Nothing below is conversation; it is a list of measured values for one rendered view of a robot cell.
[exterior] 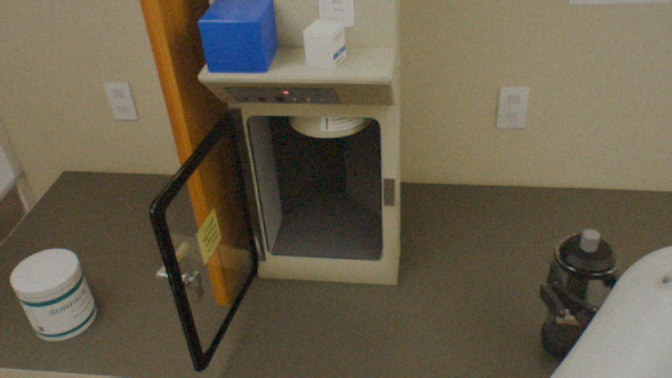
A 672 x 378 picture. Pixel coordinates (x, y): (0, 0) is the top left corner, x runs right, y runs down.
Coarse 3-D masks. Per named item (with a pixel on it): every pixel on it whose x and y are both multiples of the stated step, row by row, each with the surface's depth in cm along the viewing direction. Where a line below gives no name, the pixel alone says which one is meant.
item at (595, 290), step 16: (560, 240) 115; (560, 256) 111; (560, 272) 113; (592, 272) 108; (608, 272) 108; (576, 288) 111; (592, 288) 110; (608, 288) 113; (592, 304) 113; (560, 336) 119; (576, 336) 117
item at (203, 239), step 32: (224, 160) 120; (160, 192) 100; (192, 192) 109; (224, 192) 122; (192, 224) 111; (224, 224) 124; (192, 256) 112; (224, 256) 125; (192, 288) 114; (224, 288) 127; (192, 352) 117
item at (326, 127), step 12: (288, 120) 131; (300, 120) 126; (312, 120) 125; (324, 120) 124; (336, 120) 124; (348, 120) 125; (360, 120) 126; (372, 120) 129; (300, 132) 127; (312, 132) 125; (324, 132) 125; (336, 132) 124; (348, 132) 125
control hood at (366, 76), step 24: (288, 48) 113; (360, 48) 111; (384, 48) 110; (288, 72) 105; (312, 72) 104; (336, 72) 104; (360, 72) 103; (384, 72) 103; (360, 96) 110; (384, 96) 109
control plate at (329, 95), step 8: (224, 88) 110; (232, 88) 109; (240, 88) 109; (248, 88) 109; (256, 88) 108; (264, 88) 108; (272, 88) 108; (280, 88) 108; (288, 88) 108; (296, 88) 107; (304, 88) 107; (312, 88) 107; (320, 88) 107; (328, 88) 106; (240, 96) 114; (248, 96) 113; (256, 96) 113; (264, 96) 113; (272, 96) 113; (280, 96) 112; (288, 96) 112; (296, 96) 112; (304, 96) 111; (312, 96) 111; (320, 96) 111; (328, 96) 111; (336, 96) 110
